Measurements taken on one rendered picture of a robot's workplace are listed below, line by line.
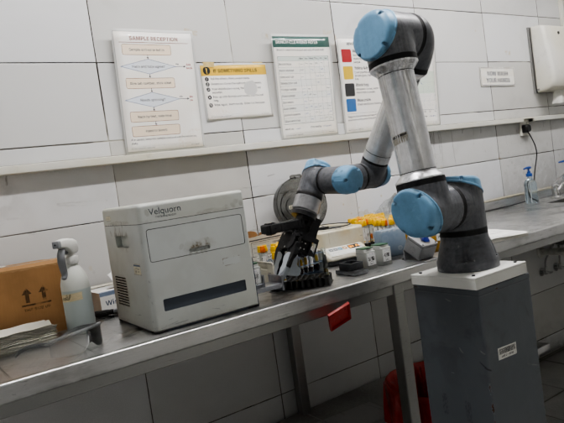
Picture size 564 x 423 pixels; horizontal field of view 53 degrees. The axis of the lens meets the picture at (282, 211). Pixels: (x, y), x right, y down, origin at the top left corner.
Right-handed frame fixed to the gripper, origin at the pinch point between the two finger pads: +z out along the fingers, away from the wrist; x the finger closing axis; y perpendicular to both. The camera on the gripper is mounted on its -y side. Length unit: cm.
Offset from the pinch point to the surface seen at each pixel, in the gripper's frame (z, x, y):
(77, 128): -30, 60, -52
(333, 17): -122, 59, 27
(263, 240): -13.4, 24.9, 6.9
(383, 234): -27.0, 6.8, 38.5
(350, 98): -93, 58, 47
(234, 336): 17.7, -5.5, -10.7
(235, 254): -1.2, -4.5, -16.9
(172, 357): 26.4, -5.5, -24.7
